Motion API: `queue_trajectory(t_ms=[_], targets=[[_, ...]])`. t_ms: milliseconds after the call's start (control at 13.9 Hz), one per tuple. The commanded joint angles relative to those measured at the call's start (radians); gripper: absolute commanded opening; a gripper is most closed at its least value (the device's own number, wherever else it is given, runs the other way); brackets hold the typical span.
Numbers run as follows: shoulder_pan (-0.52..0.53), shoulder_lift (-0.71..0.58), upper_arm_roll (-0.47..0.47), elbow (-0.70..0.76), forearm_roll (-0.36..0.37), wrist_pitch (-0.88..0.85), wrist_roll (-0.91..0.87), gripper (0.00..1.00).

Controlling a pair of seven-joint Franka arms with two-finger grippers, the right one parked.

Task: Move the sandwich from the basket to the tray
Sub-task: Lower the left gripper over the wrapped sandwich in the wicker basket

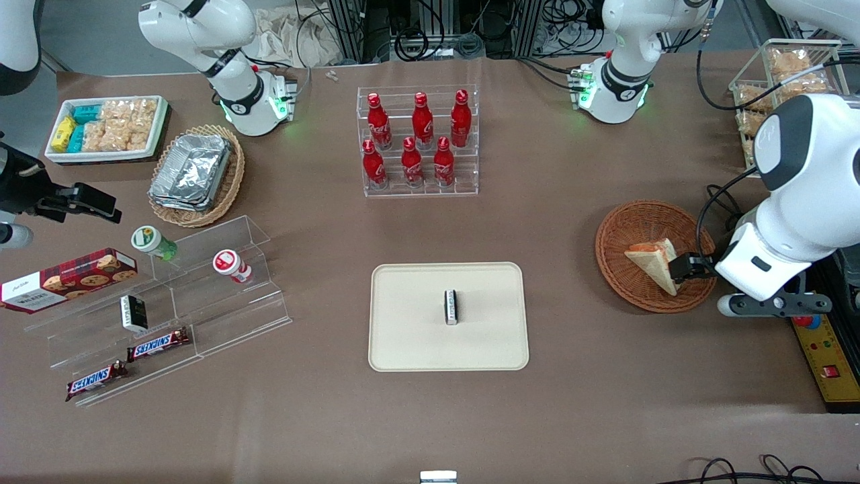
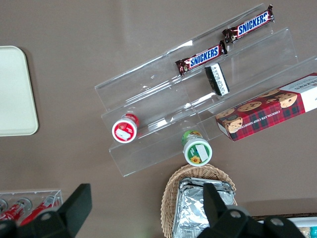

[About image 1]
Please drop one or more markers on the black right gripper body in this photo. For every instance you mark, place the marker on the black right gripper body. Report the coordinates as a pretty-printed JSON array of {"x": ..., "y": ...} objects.
[{"x": 19, "y": 185}]

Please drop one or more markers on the triangular sandwich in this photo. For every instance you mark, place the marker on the triangular sandwich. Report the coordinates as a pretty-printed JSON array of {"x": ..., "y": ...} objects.
[{"x": 655, "y": 263}]

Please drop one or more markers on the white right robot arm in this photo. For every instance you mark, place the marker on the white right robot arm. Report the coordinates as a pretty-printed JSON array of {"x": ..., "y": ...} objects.
[{"x": 242, "y": 94}]

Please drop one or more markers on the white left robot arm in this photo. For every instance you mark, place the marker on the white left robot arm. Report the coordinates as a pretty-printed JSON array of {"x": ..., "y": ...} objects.
[{"x": 625, "y": 74}]

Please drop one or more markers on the round brown wicker basket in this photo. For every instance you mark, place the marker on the round brown wicker basket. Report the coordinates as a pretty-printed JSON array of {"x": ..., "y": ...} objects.
[{"x": 631, "y": 282}]

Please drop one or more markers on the oval light wicker basket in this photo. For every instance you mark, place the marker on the oval light wicker basket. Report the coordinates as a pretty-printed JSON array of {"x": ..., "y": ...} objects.
[{"x": 232, "y": 181}]

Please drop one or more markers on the beige plastic tray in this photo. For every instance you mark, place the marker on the beige plastic tray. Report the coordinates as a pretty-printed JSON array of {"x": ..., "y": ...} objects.
[{"x": 416, "y": 329}]

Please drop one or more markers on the clear cookie bag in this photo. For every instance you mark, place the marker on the clear cookie bag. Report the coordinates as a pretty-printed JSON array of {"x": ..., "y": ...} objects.
[
  {"x": 115, "y": 112},
  {"x": 96, "y": 136},
  {"x": 143, "y": 113},
  {"x": 127, "y": 139}
]

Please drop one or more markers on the teal snack packet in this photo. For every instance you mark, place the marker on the teal snack packet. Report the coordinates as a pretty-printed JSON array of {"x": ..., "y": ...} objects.
[
  {"x": 86, "y": 113},
  {"x": 76, "y": 138}
]

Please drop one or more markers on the yellow snack packet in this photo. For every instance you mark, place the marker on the yellow snack packet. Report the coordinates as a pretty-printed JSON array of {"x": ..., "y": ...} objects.
[{"x": 63, "y": 133}]

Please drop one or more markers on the red tartan cookie box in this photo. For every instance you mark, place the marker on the red tartan cookie box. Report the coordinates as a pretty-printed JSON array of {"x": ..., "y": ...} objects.
[{"x": 67, "y": 279}]

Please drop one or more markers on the green yogurt cup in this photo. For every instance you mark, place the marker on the green yogurt cup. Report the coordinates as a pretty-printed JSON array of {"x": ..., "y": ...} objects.
[{"x": 153, "y": 243}]

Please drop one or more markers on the white rectangular bin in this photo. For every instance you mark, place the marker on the white rectangular bin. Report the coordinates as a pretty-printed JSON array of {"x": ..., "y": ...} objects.
[{"x": 158, "y": 134}]

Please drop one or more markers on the clear plastic box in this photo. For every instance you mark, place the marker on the clear plastic box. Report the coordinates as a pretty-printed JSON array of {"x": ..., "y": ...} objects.
[{"x": 850, "y": 269}]

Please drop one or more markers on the stacked aluminium foil trays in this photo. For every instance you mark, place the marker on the stacked aluminium foil trays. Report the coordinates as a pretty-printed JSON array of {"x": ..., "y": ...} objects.
[{"x": 191, "y": 171}]

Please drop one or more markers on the small black box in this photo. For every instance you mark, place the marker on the small black box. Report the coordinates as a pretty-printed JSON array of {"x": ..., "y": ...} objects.
[{"x": 134, "y": 313}]

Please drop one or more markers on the yellow black emergency stop box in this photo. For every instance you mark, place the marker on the yellow black emergency stop box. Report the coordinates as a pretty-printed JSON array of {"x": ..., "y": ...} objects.
[{"x": 833, "y": 366}]

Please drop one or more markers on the small clear snack bag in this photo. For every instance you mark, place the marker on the small clear snack bag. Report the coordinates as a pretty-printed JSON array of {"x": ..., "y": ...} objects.
[
  {"x": 747, "y": 124},
  {"x": 752, "y": 97}
]

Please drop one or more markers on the red yogurt cup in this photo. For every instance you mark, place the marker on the red yogurt cup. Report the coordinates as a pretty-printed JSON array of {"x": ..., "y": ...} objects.
[{"x": 232, "y": 265}]

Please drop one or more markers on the snickers chocolate bar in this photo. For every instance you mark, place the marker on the snickers chocolate bar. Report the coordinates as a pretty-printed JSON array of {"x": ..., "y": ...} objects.
[
  {"x": 158, "y": 344},
  {"x": 96, "y": 381}
]

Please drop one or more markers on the clear acrylic snack shelf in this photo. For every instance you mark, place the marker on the clear acrylic snack shelf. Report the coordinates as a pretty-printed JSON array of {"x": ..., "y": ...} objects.
[{"x": 742, "y": 87}]

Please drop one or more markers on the clear acrylic step display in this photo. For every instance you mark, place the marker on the clear acrylic step display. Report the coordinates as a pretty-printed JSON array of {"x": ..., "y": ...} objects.
[{"x": 228, "y": 316}]

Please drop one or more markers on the large clear snack bag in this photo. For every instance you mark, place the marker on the large clear snack bag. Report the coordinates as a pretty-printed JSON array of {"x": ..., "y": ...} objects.
[{"x": 796, "y": 70}]

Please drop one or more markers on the small black white packet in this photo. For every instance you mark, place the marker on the small black white packet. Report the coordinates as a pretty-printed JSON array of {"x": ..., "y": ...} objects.
[{"x": 451, "y": 307}]

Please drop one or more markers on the clear acrylic bottle rack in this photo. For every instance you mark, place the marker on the clear acrylic bottle rack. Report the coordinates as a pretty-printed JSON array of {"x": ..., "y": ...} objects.
[{"x": 463, "y": 178}]

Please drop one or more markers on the crumpled white cloth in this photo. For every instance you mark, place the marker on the crumpled white cloth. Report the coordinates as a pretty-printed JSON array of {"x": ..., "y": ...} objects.
[{"x": 295, "y": 37}]

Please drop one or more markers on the red cola bottle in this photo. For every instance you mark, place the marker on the red cola bottle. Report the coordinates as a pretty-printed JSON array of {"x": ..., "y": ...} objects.
[
  {"x": 461, "y": 121},
  {"x": 412, "y": 165},
  {"x": 422, "y": 122},
  {"x": 373, "y": 167},
  {"x": 379, "y": 124},
  {"x": 443, "y": 163}
]

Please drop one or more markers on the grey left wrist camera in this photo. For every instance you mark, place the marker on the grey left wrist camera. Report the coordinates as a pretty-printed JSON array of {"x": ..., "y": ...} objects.
[{"x": 772, "y": 306}]

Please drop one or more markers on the aluminium frame post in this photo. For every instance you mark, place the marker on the aluminium frame post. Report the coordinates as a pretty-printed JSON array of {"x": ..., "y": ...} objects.
[{"x": 353, "y": 30}]

